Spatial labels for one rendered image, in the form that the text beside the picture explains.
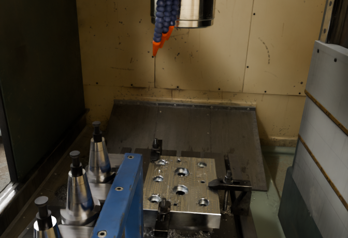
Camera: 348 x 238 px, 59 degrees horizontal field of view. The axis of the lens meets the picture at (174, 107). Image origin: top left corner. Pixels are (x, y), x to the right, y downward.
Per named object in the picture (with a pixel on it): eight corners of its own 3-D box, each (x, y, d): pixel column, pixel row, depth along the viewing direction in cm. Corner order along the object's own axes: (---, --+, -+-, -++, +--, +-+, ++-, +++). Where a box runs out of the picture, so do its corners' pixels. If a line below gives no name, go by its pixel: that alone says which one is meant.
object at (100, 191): (67, 202, 54) (67, 198, 54) (77, 184, 59) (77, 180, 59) (106, 205, 54) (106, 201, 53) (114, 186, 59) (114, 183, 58)
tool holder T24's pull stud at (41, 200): (48, 228, 37) (44, 205, 36) (34, 227, 37) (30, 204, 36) (54, 219, 39) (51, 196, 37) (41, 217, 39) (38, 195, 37)
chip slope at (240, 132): (80, 202, 142) (75, 153, 132) (115, 135, 204) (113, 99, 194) (275, 215, 138) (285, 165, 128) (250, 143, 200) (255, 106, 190)
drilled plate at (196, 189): (137, 222, 87) (137, 208, 85) (151, 166, 114) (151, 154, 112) (219, 228, 86) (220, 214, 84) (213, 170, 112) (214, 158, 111)
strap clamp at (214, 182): (206, 212, 97) (209, 173, 92) (205, 205, 100) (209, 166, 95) (248, 215, 97) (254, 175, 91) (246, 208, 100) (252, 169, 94)
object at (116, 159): (87, 167, 64) (87, 164, 64) (95, 154, 69) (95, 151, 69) (120, 169, 64) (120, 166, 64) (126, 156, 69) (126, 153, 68)
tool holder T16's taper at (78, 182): (89, 217, 48) (85, 181, 46) (61, 215, 49) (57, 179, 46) (98, 199, 52) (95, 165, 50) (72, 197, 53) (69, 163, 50)
